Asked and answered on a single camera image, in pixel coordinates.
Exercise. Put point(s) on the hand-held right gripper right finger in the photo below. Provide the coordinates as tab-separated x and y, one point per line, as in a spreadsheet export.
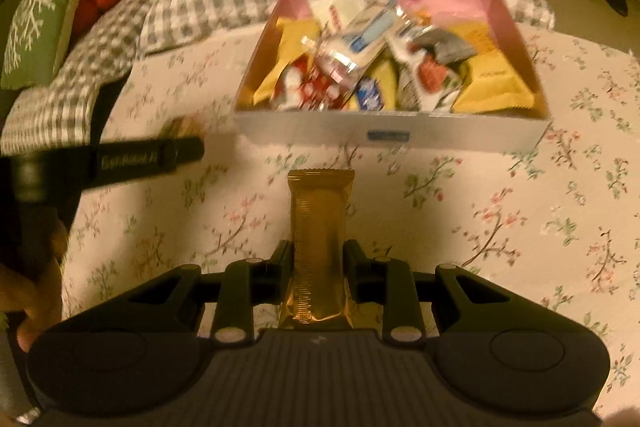
354	272

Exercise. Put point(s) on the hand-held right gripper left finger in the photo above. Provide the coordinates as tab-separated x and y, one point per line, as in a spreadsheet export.
284	272

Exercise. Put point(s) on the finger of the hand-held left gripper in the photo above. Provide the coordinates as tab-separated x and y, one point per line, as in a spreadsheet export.
189	152

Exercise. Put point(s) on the small gold snack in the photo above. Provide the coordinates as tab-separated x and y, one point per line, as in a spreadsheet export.
182	128

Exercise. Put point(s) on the gold snack bar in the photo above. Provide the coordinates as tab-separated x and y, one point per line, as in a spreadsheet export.
317	217

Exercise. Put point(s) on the pink box with silver sides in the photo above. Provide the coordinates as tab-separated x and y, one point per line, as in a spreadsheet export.
310	129

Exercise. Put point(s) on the small blue candy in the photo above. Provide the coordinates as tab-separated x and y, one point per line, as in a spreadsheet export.
367	94

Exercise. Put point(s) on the small yellow snack packet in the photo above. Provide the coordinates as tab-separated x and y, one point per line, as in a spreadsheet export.
385	79

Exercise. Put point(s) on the white snack packet nut print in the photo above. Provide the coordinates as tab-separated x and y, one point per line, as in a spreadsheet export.
335	4

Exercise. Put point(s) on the white snack packet strawberry print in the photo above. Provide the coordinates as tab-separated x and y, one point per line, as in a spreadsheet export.
432	77

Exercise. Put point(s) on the white and blue snack packet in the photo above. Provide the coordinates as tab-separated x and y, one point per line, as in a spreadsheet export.
372	32

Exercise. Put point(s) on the large yellow snack packet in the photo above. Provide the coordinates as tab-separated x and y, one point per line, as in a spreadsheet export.
495	77

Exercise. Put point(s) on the dark grey snack packet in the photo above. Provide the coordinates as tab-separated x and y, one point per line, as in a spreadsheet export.
445	42

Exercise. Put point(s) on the person's left hand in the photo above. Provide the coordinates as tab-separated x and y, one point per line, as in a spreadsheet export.
45	302

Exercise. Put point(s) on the grey checkered pillow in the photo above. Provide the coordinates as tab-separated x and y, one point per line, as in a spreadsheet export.
125	22

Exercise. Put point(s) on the green snowflake pillow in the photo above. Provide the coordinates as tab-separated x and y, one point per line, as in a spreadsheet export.
45	7

